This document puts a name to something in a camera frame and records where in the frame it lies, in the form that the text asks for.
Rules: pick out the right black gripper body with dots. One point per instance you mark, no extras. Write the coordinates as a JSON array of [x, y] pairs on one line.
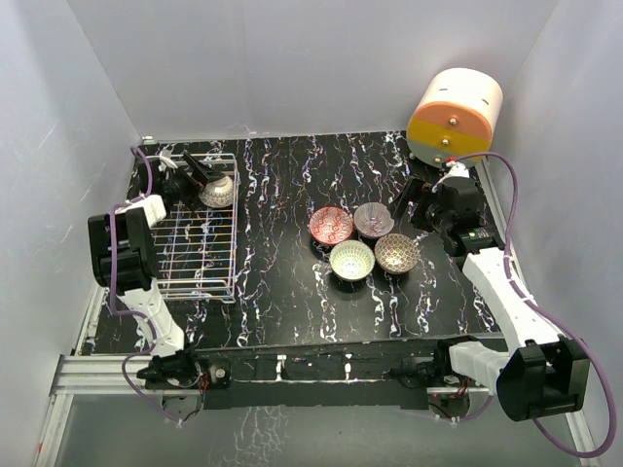
[[434, 212]]

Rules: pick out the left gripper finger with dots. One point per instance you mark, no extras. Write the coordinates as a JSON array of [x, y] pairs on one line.
[[199, 170], [199, 181]]

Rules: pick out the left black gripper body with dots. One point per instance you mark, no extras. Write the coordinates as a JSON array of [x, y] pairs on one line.
[[183, 188]]

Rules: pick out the pink spoked patterned bowl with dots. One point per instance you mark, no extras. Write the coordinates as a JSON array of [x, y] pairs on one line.
[[218, 194]]

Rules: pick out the red patterned bowl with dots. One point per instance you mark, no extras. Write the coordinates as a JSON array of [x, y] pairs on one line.
[[330, 225]]

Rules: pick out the green patterned bowl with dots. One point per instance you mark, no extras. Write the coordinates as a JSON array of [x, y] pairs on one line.
[[352, 260]]

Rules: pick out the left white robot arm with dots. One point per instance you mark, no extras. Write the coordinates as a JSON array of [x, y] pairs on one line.
[[124, 256]]

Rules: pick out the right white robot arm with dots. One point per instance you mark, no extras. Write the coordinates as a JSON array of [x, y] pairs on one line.
[[542, 372]]

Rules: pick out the purple striped bowl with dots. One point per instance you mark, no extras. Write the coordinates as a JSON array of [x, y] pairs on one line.
[[373, 220]]

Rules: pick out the brown lattice patterned bowl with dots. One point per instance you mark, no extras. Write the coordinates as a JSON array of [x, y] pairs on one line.
[[396, 253]]

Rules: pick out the orange yellow cylindrical drawer unit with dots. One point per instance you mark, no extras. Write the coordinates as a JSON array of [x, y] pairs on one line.
[[456, 116]]

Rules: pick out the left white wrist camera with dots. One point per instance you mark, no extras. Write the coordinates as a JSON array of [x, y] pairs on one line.
[[167, 161]]

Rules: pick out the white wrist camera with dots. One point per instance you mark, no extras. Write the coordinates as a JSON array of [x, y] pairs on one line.
[[453, 168], [167, 161]]

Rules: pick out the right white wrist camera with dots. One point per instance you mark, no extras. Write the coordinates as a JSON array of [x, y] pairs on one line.
[[453, 168]]

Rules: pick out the white wire dish rack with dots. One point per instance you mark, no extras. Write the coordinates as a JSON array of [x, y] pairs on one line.
[[196, 248]]

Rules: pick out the black front base frame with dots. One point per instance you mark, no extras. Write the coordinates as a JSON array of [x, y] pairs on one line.
[[401, 373]]

